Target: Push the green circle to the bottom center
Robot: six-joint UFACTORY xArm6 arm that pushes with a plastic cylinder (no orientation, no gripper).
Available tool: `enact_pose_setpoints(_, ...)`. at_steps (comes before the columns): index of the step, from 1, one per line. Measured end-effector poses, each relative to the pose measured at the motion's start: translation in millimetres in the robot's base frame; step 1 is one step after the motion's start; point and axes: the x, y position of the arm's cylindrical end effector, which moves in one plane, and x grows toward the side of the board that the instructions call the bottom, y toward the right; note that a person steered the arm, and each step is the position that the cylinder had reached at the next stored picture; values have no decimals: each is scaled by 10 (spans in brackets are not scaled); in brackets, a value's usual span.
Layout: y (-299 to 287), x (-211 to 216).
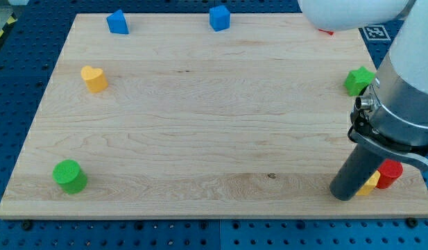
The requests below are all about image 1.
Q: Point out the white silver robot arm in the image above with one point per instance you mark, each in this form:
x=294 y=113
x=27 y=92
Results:
x=390 y=119

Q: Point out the light wooden board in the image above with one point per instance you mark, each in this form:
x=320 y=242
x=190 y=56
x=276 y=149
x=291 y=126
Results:
x=250 y=122

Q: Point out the blue pentagon block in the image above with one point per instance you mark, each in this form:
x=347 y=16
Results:
x=219 y=18

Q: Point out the yellow heart block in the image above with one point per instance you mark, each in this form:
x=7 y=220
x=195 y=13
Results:
x=94 y=79

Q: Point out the blue triangular block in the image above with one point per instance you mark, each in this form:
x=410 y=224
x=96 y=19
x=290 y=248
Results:
x=117 y=23

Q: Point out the red block at top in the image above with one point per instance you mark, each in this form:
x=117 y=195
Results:
x=328 y=32

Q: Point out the green star block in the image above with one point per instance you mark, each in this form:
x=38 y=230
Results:
x=357 y=80

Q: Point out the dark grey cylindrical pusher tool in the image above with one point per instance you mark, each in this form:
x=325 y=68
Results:
x=360 y=165

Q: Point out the green cylinder block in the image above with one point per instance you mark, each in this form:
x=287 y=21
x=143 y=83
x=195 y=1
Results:
x=69 y=176

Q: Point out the yellow block behind pusher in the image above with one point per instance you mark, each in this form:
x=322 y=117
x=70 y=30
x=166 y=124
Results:
x=369 y=185

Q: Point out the red cylinder block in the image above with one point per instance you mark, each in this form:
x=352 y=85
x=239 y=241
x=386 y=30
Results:
x=390 y=171

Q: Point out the white fiducial marker tag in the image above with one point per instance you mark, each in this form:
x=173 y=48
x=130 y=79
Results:
x=376 y=33

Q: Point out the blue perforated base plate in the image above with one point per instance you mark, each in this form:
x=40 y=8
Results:
x=29 y=49

